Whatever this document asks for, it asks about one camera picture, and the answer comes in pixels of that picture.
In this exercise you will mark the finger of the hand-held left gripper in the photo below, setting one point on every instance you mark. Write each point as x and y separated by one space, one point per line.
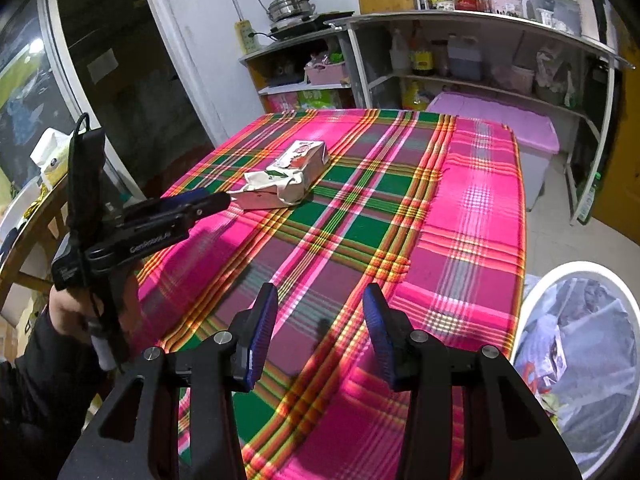
210 205
185 197

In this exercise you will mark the pink plastic tub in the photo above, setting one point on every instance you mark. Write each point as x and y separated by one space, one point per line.
512 77

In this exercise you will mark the pink lid storage box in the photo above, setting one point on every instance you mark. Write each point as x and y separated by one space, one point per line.
500 120

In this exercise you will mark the pink utensil holder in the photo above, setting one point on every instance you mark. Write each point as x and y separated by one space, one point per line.
505 5

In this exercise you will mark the steel cooking pot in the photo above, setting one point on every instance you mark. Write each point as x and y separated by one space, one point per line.
290 7

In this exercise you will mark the yellow wooden door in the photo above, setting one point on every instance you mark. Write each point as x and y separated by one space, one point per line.
625 185

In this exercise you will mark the blue grey plastic jug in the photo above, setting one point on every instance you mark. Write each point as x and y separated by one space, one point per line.
464 60

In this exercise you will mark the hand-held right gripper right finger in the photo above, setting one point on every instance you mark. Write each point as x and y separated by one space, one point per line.
380 340

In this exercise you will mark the person's left forearm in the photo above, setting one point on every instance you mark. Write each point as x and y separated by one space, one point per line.
40 400

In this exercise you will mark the white black thermos kettle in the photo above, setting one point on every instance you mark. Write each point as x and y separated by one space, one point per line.
590 12

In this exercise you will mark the wooden side table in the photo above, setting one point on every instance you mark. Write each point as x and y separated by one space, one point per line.
35 245

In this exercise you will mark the white metal shelf rack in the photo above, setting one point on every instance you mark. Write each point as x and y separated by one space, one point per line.
475 19

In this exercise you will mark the pink green plaid tablecloth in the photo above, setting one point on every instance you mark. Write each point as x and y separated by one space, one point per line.
350 240

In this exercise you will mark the pink plastic basket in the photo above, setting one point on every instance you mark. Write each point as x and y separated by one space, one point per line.
327 74

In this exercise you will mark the clear lidded container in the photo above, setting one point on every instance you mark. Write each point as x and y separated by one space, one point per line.
550 7

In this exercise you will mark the crumpled plastic bag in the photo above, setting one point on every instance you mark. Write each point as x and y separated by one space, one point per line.
555 75

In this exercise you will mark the yellow detergent bottle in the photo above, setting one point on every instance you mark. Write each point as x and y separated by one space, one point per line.
415 96

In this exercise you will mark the yellowish power strip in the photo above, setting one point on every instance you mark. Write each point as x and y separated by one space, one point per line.
247 37

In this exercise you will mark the yellow label oil bottle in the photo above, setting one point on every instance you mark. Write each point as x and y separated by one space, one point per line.
422 60

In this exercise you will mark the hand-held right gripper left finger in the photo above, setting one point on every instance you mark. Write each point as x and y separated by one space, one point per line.
262 335

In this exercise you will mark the person's left hand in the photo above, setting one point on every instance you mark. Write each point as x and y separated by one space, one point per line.
67 310

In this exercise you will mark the yellow tissue box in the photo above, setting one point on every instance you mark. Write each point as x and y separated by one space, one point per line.
47 155

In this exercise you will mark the white round trash bin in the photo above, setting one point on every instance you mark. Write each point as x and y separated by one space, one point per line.
575 267

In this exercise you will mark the black induction cooker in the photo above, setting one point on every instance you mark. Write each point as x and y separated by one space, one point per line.
320 21

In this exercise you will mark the wooden shelf unit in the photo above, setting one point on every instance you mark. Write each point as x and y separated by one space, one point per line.
257 55

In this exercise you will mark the white plastic jug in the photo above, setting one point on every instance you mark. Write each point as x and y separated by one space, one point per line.
400 52

